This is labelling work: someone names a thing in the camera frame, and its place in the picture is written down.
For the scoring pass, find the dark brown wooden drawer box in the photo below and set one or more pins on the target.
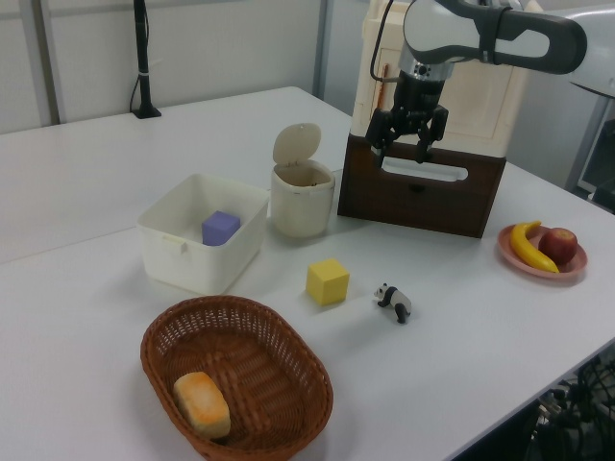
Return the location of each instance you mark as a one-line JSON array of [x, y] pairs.
[[418, 206]]

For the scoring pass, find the panda toy figure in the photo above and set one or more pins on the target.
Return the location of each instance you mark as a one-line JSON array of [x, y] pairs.
[[396, 300]]

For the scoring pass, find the black pole stand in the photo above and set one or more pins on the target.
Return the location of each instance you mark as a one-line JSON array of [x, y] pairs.
[[142, 62]]

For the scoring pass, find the white plastic storage box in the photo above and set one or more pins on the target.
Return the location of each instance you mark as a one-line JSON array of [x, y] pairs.
[[192, 259]]

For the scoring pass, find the grey metal frame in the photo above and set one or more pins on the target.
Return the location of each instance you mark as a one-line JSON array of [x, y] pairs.
[[596, 153]]

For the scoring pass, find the red toy apple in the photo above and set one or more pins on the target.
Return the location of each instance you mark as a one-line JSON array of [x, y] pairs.
[[557, 245]]

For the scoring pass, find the yellow toy banana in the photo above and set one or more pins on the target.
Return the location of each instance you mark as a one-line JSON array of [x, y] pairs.
[[526, 249]]

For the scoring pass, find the purple cube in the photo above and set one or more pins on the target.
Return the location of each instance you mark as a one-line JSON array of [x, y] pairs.
[[218, 229]]

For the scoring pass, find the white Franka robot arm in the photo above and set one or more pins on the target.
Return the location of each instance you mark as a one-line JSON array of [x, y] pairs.
[[447, 29]]

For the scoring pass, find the cream trash can with lid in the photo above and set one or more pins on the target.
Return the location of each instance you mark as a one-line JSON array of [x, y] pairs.
[[302, 201]]

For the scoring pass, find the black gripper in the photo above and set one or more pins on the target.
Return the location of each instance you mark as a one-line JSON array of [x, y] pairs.
[[419, 98]]

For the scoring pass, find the yellow cube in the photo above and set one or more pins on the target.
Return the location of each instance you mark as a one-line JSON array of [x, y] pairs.
[[327, 282]]

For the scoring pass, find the brown wicker basket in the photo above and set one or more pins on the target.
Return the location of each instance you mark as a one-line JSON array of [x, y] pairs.
[[269, 374]]

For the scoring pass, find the pink plate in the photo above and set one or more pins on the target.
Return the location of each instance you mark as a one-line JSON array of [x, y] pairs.
[[574, 269]]

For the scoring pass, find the toy bread loaf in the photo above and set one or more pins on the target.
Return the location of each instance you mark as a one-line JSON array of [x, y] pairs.
[[202, 405]]

